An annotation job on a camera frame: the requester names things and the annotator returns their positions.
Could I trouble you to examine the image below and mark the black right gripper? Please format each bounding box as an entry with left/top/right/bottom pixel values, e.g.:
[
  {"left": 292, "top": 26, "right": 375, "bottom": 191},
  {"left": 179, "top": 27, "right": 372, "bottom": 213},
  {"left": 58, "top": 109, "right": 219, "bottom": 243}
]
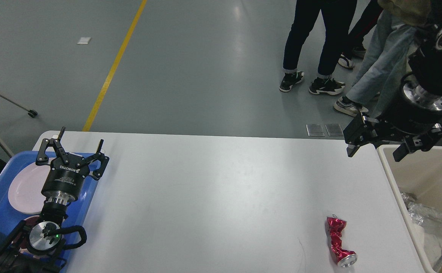
[{"left": 343, "top": 93, "right": 442, "bottom": 162}]

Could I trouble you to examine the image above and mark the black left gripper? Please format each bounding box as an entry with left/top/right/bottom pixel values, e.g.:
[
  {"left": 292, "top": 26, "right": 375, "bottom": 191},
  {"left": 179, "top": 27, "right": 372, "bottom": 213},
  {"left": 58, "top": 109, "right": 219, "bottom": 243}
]
[{"left": 35, "top": 126, "right": 110, "bottom": 203}]

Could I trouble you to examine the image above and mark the pink plate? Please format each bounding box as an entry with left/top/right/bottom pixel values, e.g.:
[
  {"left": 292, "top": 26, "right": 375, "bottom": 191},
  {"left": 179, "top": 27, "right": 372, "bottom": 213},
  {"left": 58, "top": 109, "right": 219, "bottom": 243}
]
[{"left": 5, "top": 151, "right": 50, "bottom": 215}]

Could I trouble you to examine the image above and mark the pink mug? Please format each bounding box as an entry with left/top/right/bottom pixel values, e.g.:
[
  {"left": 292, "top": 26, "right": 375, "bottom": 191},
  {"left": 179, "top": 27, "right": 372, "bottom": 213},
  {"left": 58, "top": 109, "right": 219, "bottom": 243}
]
[{"left": 19, "top": 215, "right": 62, "bottom": 256}]

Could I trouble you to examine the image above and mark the crushed red can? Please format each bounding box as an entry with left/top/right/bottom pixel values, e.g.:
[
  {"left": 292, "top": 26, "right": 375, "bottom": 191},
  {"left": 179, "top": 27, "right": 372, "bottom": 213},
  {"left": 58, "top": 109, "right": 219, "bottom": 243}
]
[{"left": 326, "top": 215, "right": 358, "bottom": 268}]

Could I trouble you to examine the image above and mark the aluminium foil tray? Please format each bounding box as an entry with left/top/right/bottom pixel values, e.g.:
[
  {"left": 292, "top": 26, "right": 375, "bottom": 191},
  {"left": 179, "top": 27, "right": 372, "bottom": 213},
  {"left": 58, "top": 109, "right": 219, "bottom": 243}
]
[{"left": 401, "top": 192, "right": 442, "bottom": 272}]

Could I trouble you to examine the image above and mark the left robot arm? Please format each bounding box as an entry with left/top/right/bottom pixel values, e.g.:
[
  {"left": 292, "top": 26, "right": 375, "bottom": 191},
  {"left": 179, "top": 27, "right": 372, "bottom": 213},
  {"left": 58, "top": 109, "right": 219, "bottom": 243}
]
[{"left": 0, "top": 128, "right": 109, "bottom": 273}]

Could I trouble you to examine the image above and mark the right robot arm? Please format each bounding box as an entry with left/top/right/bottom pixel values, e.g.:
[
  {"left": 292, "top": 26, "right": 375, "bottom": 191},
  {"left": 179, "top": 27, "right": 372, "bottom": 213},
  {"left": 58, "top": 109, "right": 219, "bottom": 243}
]
[{"left": 338, "top": 0, "right": 442, "bottom": 161}]

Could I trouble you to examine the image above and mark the floor socket plate right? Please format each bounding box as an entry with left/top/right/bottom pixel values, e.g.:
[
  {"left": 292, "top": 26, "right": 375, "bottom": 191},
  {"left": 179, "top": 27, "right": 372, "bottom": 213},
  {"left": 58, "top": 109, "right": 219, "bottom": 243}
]
[{"left": 325, "top": 123, "right": 344, "bottom": 137}]

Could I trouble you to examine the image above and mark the floor socket plate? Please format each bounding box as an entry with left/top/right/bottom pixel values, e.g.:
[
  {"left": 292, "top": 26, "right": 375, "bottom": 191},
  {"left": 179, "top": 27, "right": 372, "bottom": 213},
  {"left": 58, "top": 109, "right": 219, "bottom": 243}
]
[
  {"left": 306, "top": 123, "right": 326, "bottom": 138},
  {"left": 325, "top": 123, "right": 344, "bottom": 137}
]

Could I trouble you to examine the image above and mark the beige plastic bin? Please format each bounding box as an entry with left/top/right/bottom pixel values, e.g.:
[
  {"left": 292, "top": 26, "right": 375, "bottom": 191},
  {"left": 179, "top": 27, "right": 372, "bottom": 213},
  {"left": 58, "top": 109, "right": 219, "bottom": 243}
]
[{"left": 377, "top": 144, "right": 442, "bottom": 273}]

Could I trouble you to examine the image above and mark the person in light jeans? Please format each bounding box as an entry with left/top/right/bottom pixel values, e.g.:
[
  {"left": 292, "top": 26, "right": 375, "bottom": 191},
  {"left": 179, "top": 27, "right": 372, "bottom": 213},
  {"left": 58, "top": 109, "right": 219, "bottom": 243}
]
[{"left": 333, "top": 0, "right": 432, "bottom": 116}]

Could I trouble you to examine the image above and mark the floor socket plate left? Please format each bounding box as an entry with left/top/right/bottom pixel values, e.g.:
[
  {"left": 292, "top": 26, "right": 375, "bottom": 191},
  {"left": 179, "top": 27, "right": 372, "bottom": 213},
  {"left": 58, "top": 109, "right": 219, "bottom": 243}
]
[{"left": 306, "top": 123, "right": 326, "bottom": 138}]

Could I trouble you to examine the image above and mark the person in black trousers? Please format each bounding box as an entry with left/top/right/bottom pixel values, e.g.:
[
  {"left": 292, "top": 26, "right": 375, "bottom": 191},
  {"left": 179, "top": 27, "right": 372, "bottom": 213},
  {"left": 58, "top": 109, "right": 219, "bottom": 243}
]
[{"left": 338, "top": 0, "right": 383, "bottom": 69}]

